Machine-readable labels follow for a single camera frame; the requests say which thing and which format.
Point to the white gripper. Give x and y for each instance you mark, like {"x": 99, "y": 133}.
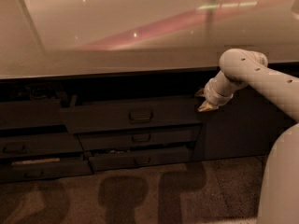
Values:
{"x": 212, "y": 94}

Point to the grey drawer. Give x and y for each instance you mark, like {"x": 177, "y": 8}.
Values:
{"x": 38, "y": 145}
{"x": 140, "y": 138}
{"x": 29, "y": 114}
{"x": 129, "y": 114}
{"x": 43, "y": 168}
{"x": 140, "y": 158}

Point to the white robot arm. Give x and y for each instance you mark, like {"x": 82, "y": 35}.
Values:
{"x": 239, "y": 68}

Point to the items in left drawer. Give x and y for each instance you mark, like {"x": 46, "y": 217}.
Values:
{"x": 30, "y": 92}

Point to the grey cabinet door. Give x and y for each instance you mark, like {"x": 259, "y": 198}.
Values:
{"x": 248, "y": 125}

